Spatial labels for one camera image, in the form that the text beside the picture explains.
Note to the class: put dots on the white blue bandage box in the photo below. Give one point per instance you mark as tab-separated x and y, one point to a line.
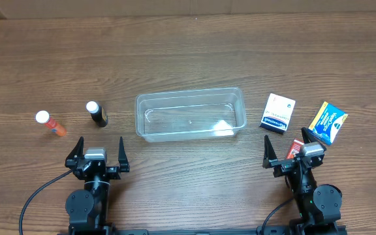
277	113

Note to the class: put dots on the blue yellow VapoDrops box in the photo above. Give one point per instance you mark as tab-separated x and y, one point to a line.
327	122

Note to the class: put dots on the black bottle white cap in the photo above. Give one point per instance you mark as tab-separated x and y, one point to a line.
98	113

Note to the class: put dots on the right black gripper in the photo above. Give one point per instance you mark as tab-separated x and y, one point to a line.
292	164

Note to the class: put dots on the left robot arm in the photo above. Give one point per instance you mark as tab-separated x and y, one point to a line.
88	207

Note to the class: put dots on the red white small box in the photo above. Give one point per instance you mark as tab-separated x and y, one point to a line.
294	148

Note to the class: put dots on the clear plastic container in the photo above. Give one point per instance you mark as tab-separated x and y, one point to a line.
190	114

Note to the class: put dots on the orange tube white cap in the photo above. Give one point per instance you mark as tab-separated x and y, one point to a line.
45	118

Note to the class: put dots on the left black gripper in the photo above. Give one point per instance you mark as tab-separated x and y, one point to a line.
96	167

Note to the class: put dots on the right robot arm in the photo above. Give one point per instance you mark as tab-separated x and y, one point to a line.
318	205

